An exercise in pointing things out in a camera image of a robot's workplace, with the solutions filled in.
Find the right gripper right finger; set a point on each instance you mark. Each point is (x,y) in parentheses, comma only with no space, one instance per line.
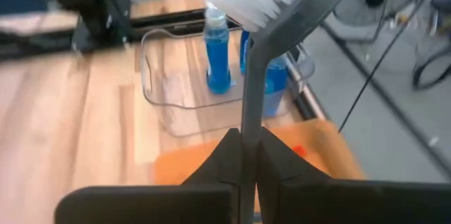
(352,203)

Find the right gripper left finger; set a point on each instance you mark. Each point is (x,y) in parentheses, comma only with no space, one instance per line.
(158,206)

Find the blue dish soap bottle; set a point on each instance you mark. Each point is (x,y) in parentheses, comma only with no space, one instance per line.
(217,62)
(244,55)
(276,83)

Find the grey dish brush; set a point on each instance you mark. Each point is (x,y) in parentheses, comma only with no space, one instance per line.
(253,93)

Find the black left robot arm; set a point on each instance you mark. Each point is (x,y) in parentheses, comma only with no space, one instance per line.
(95,12)

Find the orange translucent plastic bin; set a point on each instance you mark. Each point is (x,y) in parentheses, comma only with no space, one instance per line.
(317,139)

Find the clear plastic bin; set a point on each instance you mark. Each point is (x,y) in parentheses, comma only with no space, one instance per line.
(176,93)

